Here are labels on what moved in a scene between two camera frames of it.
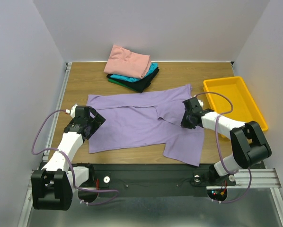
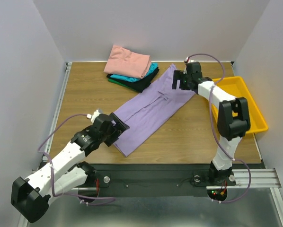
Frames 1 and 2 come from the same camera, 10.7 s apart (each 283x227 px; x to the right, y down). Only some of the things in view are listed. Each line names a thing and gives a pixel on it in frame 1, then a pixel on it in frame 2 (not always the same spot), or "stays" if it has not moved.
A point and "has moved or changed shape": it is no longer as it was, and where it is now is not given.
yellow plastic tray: x=245 y=109 stays
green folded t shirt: x=113 y=81 stays
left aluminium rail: x=67 y=67 stays
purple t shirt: x=147 y=119 has moved or changed shape
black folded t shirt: x=140 y=85 stays
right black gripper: x=187 y=120 → x=179 y=80
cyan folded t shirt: x=153 y=67 stays
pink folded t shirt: x=123 y=62 stays
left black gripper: x=98 y=120 → x=119 y=127
